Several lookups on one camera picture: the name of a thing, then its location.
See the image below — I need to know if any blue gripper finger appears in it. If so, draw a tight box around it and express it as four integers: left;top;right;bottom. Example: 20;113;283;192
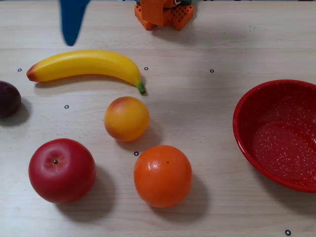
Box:
58;0;91;47

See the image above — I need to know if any dark purple plum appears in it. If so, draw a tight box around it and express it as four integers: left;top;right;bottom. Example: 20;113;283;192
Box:
0;80;22;119

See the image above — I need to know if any orange robot base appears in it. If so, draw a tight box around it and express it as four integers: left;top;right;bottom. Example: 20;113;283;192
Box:
134;3;195;31

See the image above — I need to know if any red speckled bowl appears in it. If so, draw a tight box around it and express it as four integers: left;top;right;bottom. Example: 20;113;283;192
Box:
233;79;316;194

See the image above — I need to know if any yellow toy banana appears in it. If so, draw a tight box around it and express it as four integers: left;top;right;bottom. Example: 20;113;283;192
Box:
26;49;147;95

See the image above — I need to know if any yellow orange peach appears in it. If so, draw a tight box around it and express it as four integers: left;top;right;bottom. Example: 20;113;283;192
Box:
104;96;151;142

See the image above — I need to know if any red toy apple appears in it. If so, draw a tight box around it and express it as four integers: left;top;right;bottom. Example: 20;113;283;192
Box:
28;138;97;204

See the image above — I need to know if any orange toy fruit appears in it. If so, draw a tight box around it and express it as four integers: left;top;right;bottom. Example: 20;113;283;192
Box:
133;145;193;208

